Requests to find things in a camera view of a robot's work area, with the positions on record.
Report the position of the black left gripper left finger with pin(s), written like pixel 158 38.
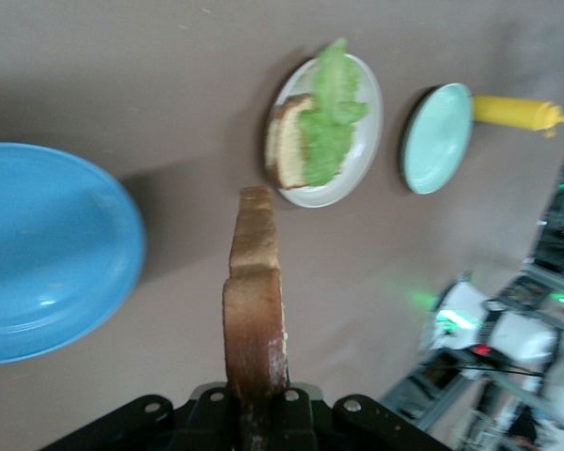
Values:
pixel 192 423

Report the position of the mint green plate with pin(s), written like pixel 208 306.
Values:
pixel 437 141

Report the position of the beige plate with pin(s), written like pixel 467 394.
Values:
pixel 364 136

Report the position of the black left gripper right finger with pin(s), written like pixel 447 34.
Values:
pixel 310 423

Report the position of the blue plate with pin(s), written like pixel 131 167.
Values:
pixel 47 253

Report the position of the yellow mustard squeeze bottle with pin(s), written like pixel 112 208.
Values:
pixel 507 112

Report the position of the green lettuce leaf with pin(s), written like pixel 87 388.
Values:
pixel 331 122

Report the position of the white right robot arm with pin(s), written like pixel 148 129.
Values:
pixel 521 333

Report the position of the brown bread slice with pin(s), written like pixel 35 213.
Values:
pixel 254 305
pixel 289 141

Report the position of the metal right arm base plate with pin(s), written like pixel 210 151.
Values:
pixel 423 383

